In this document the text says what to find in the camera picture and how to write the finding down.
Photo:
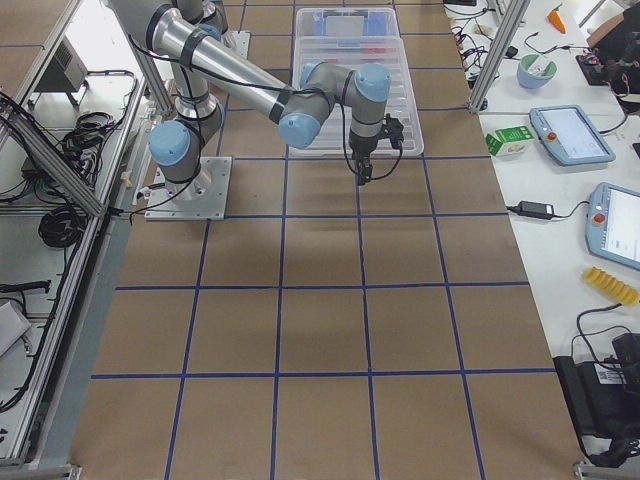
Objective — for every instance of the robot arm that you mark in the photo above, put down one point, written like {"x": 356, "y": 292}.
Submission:
{"x": 162, "y": 30}

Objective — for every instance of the aluminium frame post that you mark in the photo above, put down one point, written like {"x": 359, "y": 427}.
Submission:
{"x": 502, "y": 40}

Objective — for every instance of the green white carton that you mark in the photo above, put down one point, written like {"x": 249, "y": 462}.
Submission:
{"x": 509, "y": 141}

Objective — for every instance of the clear plastic storage box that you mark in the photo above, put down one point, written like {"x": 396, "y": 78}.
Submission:
{"x": 346, "y": 22}

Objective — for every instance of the teach pendant tablet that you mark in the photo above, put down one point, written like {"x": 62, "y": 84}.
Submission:
{"x": 612, "y": 224}
{"x": 569, "y": 136}

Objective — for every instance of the black power adapter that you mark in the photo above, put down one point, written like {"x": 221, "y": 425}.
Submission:
{"x": 535, "y": 210}

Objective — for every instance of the orange carrot toy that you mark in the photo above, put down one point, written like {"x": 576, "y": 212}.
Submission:
{"x": 556, "y": 20}

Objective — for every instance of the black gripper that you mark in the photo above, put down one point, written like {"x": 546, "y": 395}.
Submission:
{"x": 360, "y": 150}

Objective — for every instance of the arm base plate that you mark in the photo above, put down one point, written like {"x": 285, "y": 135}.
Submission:
{"x": 204, "y": 198}
{"x": 234, "y": 50}

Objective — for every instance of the yellow ridged toy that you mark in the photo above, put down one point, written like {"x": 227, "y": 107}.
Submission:
{"x": 611, "y": 286}

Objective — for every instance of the clear plastic box lid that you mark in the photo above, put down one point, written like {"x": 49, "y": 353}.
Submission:
{"x": 364, "y": 78}

